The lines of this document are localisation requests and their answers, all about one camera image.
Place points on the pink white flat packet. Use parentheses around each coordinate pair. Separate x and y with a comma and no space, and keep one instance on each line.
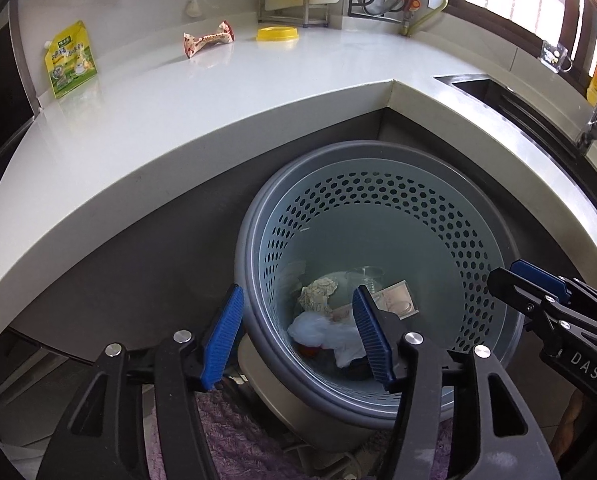
(396,297)

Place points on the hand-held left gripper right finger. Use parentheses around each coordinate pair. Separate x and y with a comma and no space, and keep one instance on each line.
(373,340)

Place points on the grey perforated waste bin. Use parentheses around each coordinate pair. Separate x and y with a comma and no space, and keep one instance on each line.
(428,220)

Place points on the yellow plastic lid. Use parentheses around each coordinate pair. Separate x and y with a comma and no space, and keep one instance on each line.
(277,33)

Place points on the clear plastic cup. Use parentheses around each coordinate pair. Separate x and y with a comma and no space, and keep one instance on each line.
(366,276)

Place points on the orange plastic bag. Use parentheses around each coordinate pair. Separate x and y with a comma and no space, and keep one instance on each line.
(309,349)

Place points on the metal cutting board rack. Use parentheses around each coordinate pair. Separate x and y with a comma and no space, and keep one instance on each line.
(288,15)

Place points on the paper ball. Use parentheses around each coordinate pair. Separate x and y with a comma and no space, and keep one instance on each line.
(319,296)

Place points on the yellow green spout pouch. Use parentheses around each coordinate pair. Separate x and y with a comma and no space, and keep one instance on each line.
(71,62)

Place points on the steel kitchen sink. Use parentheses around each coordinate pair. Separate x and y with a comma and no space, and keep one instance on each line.
(508,102)

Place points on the white plastic bag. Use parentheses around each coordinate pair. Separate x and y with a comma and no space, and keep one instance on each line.
(306,327)

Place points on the purple floor mat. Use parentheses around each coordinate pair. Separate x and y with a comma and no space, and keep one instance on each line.
(248,440)

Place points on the red white snack wrapper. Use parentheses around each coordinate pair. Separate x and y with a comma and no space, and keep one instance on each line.
(206,40)

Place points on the person's right hand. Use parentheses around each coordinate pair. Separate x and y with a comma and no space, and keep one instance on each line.
(568,425)

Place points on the dark grey cloth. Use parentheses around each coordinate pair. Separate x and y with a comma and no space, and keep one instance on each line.
(353,371)

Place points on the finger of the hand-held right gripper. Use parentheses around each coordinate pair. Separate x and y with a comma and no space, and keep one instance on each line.
(538,274)
(515,287)

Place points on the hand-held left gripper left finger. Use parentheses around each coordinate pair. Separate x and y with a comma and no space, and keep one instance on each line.
(223,340)

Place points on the metal faucet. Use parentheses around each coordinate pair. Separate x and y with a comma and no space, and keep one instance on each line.
(590,132)

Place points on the clear glass mug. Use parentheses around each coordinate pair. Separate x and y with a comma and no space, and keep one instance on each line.
(555,55)

